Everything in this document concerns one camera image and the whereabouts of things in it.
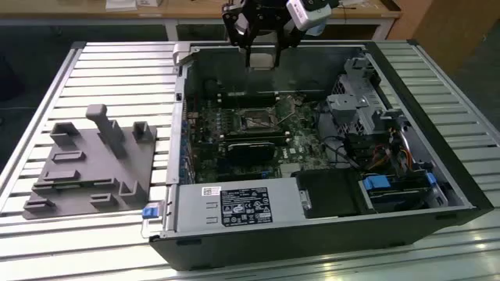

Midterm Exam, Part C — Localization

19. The silver power supply unit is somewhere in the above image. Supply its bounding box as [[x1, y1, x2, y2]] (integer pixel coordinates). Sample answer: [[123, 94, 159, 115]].
[[171, 177, 308, 234]]

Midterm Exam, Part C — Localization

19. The black drive bay box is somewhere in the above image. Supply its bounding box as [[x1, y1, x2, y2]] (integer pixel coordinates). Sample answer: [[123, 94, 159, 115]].
[[296, 171, 367, 219]]

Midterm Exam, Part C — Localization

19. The graphics card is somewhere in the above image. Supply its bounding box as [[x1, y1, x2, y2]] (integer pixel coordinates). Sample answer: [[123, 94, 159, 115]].
[[226, 142, 276, 163]]

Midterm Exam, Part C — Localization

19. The coloured wire bundle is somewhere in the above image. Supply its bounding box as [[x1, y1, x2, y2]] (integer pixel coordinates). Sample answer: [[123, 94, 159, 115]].
[[372, 146, 415, 168]]

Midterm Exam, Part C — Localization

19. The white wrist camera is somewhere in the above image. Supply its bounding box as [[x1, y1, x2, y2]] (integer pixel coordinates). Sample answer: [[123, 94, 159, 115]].
[[286, 0, 334, 30]]

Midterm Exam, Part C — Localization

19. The wooden desk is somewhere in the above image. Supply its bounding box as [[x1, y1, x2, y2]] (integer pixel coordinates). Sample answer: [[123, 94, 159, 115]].
[[0, 0, 403, 42]]

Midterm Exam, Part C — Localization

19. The metal locking lever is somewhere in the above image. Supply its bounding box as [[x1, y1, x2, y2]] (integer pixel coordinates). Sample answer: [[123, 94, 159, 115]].
[[280, 108, 303, 124]]

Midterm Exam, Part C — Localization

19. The green motherboard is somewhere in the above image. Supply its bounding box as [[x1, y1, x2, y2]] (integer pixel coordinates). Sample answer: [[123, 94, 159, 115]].
[[186, 93, 340, 185]]

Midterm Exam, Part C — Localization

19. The wooden cabinet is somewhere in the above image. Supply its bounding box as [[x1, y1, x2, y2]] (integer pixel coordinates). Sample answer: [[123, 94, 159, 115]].
[[406, 0, 500, 77]]

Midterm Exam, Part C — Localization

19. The black power supply label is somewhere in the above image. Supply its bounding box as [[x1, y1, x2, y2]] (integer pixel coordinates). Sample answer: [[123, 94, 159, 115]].
[[220, 187, 275, 228]]

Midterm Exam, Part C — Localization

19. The black open PC case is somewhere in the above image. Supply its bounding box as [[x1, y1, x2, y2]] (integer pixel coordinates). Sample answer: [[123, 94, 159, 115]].
[[148, 40, 495, 272]]

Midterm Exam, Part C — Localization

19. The grey parts rack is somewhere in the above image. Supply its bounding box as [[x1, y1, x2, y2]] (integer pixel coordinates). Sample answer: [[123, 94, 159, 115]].
[[22, 104, 160, 220]]

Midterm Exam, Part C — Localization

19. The silver metal drive cage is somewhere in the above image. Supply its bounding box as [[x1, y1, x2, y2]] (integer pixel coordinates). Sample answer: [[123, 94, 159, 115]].
[[326, 57, 411, 137]]

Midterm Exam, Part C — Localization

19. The silver CPU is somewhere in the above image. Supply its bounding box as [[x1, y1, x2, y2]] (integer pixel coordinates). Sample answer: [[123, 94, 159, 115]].
[[250, 53, 279, 71]]

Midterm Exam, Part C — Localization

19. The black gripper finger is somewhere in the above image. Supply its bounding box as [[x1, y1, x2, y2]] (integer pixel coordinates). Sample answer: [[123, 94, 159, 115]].
[[272, 16, 306, 67], [222, 2, 255, 67]]

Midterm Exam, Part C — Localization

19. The hard disk in blue carrier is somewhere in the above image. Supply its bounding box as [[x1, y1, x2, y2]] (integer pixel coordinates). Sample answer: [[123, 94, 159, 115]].
[[362, 174, 438, 210]]

